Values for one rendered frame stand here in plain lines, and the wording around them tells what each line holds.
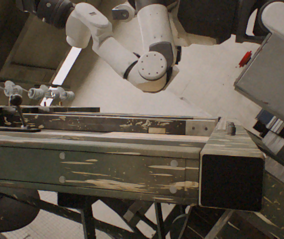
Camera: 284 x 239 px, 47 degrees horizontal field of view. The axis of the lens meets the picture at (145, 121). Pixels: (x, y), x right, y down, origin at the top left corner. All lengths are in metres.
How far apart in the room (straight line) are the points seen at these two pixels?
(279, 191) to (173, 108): 4.61
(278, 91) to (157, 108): 4.67
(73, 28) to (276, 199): 0.69
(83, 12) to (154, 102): 4.38
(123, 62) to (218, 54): 5.71
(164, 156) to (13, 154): 0.35
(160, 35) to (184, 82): 5.69
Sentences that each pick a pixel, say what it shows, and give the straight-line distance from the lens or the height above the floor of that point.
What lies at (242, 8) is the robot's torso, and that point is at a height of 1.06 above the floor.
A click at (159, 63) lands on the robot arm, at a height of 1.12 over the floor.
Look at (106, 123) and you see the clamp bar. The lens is 1.55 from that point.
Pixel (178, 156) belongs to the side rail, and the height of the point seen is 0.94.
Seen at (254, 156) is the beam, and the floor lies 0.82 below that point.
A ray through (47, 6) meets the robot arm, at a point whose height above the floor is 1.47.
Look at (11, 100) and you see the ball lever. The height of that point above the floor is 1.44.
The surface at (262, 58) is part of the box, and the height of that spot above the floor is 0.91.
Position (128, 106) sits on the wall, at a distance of 6.88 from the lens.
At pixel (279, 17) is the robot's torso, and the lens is 1.14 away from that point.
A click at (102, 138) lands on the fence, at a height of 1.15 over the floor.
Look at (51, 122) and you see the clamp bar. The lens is 1.68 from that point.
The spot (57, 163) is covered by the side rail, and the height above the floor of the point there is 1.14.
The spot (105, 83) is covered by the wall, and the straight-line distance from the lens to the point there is 7.06.
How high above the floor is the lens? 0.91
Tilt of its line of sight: 10 degrees up
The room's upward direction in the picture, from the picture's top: 55 degrees counter-clockwise
